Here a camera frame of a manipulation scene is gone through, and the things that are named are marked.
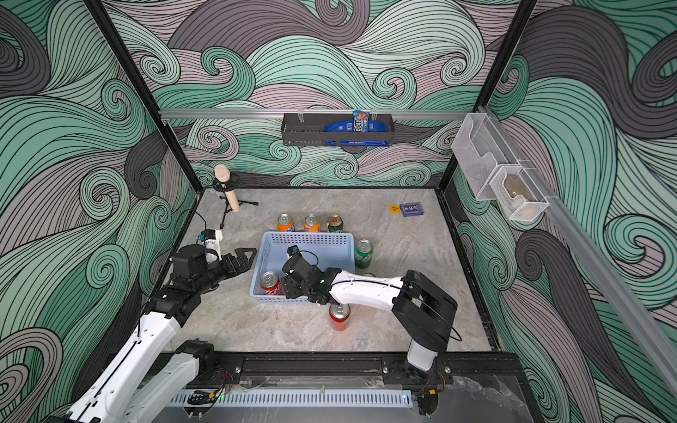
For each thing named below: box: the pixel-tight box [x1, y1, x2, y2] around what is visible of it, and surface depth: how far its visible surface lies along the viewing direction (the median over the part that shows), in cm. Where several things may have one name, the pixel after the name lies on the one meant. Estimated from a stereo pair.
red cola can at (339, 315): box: [328, 303, 351, 332], surface depth 76 cm
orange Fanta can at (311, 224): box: [303, 213, 322, 233], surface depth 97 cm
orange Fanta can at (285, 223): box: [276, 212, 296, 232], surface depth 97 cm
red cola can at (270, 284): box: [259, 271, 283, 296], surface depth 81 cm
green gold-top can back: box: [326, 214, 344, 233], surface depth 97 cm
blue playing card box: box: [400, 201, 425, 217], surface depth 113 cm
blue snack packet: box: [324, 110, 389, 147], surface depth 94 cm
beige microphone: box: [214, 163, 240, 214], surface depth 89 cm
